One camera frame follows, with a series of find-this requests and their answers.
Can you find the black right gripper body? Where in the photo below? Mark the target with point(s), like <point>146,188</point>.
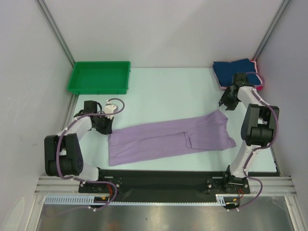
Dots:
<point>229,100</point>

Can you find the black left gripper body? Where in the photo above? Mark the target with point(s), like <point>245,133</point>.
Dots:
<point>103,123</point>

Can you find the purple t shirt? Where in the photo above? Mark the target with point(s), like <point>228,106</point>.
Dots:
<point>169,138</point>

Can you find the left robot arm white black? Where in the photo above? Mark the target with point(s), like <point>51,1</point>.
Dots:
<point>62,151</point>

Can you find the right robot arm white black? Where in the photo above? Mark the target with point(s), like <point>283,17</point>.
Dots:
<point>258,132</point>

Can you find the pink folded shirt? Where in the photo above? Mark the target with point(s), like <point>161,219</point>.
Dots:
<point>258,79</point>

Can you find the navy blue folded shirt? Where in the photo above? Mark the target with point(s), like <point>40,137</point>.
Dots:
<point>228,72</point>

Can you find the red folded shirt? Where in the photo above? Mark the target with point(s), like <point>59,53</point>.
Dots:
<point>260,77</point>

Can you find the green plastic tray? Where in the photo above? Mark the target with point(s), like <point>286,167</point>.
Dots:
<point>104,78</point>

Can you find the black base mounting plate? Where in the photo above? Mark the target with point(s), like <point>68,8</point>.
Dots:
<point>160,186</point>

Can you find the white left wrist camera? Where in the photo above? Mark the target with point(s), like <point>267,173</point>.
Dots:
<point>109,110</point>

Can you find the aluminium frame front rail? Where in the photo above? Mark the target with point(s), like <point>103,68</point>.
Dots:
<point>272,186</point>

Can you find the left aluminium corner post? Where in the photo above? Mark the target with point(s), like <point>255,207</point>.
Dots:
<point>55,30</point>

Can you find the aluminium corner post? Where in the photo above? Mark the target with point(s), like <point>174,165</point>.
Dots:
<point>271,29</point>
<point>55,30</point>

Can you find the right aluminium corner post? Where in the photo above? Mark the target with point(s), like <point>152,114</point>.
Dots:
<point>271,29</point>

